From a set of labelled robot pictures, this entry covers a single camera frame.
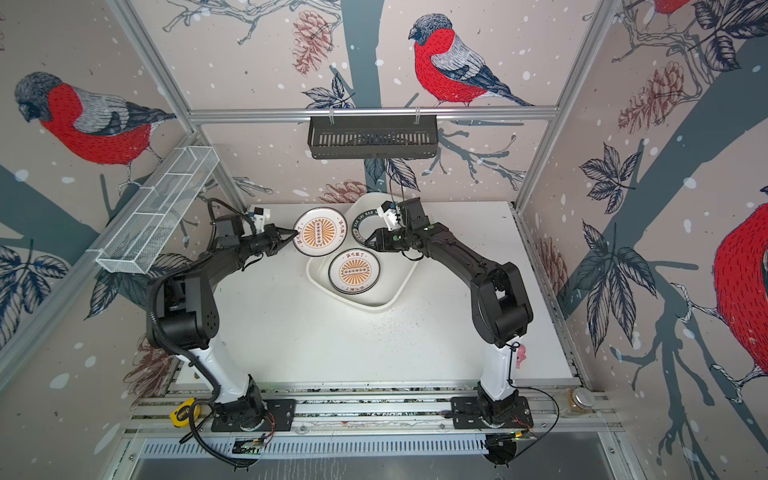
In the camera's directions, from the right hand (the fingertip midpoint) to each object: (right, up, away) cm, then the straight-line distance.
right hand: (368, 246), depth 88 cm
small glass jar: (+50, -35, -22) cm, 64 cm away
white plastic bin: (+9, -8, +9) cm, 15 cm away
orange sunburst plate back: (-15, +5, +4) cm, 16 cm away
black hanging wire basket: (0, +38, +17) cm, 42 cm away
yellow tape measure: (-46, -42, -16) cm, 64 cm away
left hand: (-23, +4, +2) cm, 23 cm away
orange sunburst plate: (-6, -9, +12) cm, 16 cm away
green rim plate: (-3, +8, +23) cm, 24 cm away
